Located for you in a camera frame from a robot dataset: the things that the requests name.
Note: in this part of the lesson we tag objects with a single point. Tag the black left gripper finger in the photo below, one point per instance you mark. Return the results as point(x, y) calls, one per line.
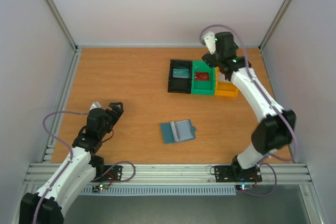
point(111, 108)
point(120, 111)

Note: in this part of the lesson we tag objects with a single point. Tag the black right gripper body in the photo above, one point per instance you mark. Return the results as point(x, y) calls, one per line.
point(210, 59)

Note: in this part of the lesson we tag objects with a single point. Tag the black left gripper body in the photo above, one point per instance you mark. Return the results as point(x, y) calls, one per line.
point(110, 123)

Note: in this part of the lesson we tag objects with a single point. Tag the red credit card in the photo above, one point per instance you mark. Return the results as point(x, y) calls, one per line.
point(201, 76)

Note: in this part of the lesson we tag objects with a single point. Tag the teal blue card holder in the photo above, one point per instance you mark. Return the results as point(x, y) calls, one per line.
point(177, 131)

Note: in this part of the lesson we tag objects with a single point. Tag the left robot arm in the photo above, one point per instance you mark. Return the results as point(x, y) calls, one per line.
point(50, 203)

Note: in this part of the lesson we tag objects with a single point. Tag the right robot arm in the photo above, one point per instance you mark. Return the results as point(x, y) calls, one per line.
point(275, 124)

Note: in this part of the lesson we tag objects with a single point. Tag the white card in yellow bin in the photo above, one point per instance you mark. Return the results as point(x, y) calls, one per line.
point(221, 78)

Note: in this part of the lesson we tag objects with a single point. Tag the yellow storage bin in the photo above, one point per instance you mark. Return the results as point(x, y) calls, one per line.
point(224, 89)

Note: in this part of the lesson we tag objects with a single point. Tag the green storage bin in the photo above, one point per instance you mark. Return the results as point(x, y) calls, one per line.
point(203, 87)

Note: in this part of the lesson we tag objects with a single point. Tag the black storage bin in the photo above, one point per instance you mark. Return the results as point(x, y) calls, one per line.
point(178, 85)

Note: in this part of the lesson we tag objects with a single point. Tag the left small circuit board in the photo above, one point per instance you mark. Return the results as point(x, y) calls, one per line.
point(100, 187)

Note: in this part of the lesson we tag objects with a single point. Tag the small circuit board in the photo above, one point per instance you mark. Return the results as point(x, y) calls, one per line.
point(244, 187)
point(100, 187)

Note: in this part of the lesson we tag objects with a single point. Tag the right small circuit board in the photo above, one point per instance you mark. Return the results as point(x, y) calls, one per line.
point(244, 187)

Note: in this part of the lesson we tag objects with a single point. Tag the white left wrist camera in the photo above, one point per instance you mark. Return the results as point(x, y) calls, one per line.
point(95, 105)

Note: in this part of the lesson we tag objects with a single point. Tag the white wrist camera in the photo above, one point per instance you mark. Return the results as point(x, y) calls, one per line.
point(95, 105)
point(209, 41)

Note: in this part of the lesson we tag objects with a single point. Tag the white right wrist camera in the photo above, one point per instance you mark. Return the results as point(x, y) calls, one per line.
point(209, 41)

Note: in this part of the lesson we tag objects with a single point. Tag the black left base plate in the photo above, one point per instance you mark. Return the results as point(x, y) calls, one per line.
point(112, 174)

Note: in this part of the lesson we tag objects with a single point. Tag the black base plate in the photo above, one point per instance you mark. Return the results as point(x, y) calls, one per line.
point(223, 174)
point(112, 174)

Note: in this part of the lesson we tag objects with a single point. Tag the aluminium front rail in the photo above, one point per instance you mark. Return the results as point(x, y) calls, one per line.
point(185, 174)

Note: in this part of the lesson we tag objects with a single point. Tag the grey slotted cable duct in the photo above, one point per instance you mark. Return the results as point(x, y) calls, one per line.
point(161, 190)

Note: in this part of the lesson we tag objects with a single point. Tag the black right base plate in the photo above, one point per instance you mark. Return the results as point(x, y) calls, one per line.
point(223, 174)

